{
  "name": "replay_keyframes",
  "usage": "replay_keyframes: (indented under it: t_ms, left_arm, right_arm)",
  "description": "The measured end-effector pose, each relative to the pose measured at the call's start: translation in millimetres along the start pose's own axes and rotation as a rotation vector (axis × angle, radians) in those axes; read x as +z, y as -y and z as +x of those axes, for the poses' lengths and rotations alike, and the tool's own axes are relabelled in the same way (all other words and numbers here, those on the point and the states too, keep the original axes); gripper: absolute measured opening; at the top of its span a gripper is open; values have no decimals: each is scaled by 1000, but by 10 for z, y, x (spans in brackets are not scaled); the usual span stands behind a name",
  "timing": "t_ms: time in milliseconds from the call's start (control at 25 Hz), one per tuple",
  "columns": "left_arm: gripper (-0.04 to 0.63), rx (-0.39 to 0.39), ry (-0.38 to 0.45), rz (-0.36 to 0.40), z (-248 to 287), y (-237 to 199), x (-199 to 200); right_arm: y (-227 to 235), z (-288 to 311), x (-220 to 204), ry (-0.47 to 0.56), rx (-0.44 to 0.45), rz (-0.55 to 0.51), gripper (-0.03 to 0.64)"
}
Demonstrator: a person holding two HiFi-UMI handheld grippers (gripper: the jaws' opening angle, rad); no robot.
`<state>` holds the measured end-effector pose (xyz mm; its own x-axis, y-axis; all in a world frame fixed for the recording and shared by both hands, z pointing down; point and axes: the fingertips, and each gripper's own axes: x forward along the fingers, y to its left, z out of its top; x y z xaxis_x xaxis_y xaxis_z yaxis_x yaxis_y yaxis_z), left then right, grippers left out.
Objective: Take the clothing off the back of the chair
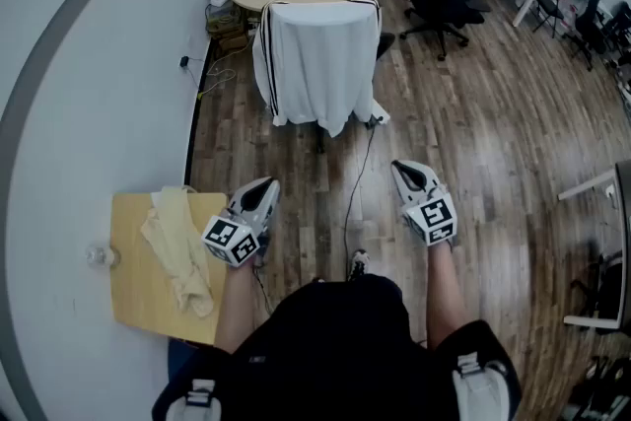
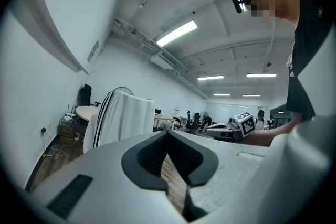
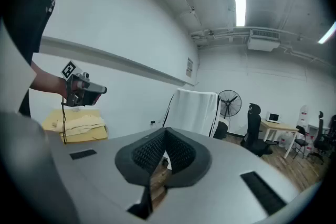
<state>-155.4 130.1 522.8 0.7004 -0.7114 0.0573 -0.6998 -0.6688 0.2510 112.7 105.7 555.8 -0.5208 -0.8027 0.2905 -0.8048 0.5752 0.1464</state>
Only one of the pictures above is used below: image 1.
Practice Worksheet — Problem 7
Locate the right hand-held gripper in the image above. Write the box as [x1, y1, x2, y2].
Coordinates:
[390, 160, 458, 248]

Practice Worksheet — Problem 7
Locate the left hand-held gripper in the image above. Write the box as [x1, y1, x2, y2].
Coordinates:
[201, 176, 281, 268]

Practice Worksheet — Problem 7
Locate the black mesh office chair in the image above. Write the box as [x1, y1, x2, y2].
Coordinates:
[315, 33, 396, 155]

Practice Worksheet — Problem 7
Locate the white shirt with black stripes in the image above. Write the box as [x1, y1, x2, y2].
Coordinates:
[251, 0, 390, 138]

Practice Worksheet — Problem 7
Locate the person's left forearm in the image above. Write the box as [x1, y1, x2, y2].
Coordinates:
[215, 260, 262, 354]

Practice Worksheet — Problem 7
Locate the person's right forearm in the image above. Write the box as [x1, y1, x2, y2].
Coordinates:
[426, 241, 469, 351]

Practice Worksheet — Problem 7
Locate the black folding chair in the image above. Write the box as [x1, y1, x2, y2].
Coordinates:
[534, 0, 566, 38]

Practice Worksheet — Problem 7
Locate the black swivel chair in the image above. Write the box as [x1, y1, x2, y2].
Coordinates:
[603, 2, 631, 61]
[564, 0, 607, 71]

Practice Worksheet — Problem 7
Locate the pale yellow cloth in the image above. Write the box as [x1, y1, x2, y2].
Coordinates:
[140, 184, 216, 319]

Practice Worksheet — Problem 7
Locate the person's right shoe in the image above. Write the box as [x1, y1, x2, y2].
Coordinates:
[348, 248, 371, 282]

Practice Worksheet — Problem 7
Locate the small wooden side table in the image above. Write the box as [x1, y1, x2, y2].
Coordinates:
[110, 191, 231, 346]

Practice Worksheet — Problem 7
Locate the clear plastic bottle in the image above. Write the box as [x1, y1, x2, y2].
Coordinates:
[87, 245, 122, 268]

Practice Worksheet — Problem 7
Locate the brown cardboard box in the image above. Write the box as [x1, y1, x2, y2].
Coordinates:
[206, 4, 253, 56]

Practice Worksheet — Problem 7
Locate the person's black clothing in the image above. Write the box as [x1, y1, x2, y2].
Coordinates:
[152, 273, 524, 421]

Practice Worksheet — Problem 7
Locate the blue stool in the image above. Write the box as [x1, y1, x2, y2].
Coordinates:
[167, 338, 199, 382]

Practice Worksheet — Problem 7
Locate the white-framed grey desk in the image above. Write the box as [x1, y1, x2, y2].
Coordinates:
[556, 160, 631, 331]

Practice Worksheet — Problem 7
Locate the black floor cable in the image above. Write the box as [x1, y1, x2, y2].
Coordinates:
[342, 122, 379, 282]

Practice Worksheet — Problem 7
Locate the yellow floor cable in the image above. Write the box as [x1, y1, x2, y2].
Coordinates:
[196, 58, 238, 101]

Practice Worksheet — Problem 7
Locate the person's left shoulder strap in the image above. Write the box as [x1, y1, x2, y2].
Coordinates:
[170, 377, 221, 421]

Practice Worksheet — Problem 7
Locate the person's shoulder strap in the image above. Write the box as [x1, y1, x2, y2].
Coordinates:
[451, 352, 512, 421]
[170, 377, 221, 421]

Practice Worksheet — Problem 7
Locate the person's right shoulder strap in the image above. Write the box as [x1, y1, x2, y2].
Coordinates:
[451, 352, 512, 421]

